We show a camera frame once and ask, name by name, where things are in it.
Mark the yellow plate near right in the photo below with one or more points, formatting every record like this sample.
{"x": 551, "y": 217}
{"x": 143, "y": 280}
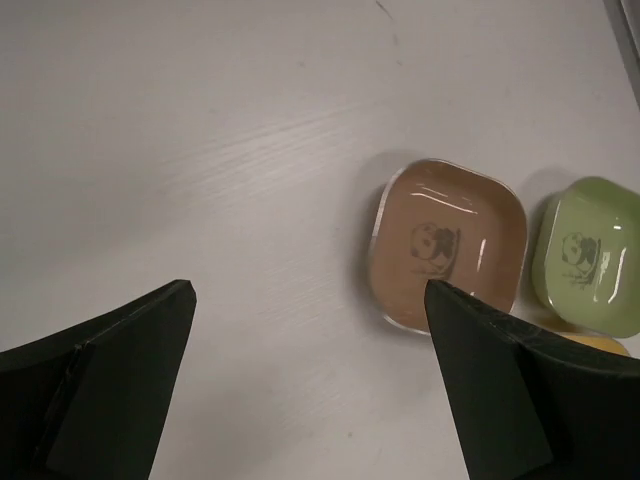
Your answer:
{"x": 598, "y": 342}

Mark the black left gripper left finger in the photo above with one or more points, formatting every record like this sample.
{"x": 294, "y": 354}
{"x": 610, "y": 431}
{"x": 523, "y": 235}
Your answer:
{"x": 91, "y": 401}

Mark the brown panda plate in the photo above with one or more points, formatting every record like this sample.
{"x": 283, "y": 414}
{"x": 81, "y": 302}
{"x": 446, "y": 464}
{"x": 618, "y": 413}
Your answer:
{"x": 440, "y": 221}

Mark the green plate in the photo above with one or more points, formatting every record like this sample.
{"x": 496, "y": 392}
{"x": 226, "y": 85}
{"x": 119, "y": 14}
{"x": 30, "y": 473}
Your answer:
{"x": 586, "y": 262}

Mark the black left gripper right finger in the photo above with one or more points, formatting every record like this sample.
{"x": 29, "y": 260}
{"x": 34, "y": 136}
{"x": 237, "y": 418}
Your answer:
{"x": 528, "y": 403}

